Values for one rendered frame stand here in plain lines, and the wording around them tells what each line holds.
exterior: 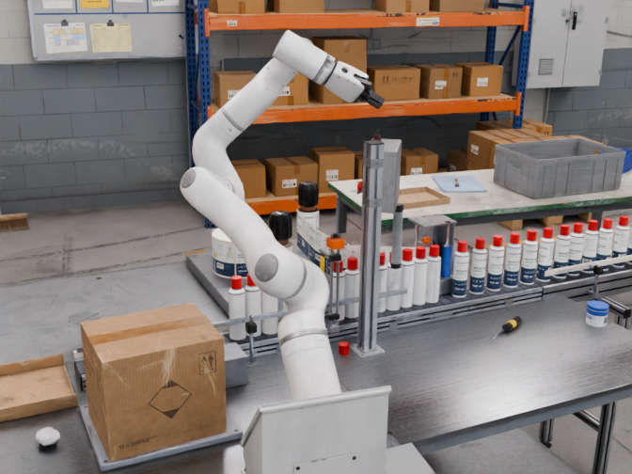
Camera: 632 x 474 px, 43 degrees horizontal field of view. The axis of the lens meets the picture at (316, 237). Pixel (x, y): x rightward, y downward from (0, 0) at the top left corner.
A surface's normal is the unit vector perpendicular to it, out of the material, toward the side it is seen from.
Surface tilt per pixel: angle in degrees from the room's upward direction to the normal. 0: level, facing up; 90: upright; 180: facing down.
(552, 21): 90
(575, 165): 90
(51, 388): 0
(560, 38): 90
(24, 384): 0
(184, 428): 90
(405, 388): 0
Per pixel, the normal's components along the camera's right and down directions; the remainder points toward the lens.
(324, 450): 0.31, 0.32
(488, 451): 0.00, -0.94
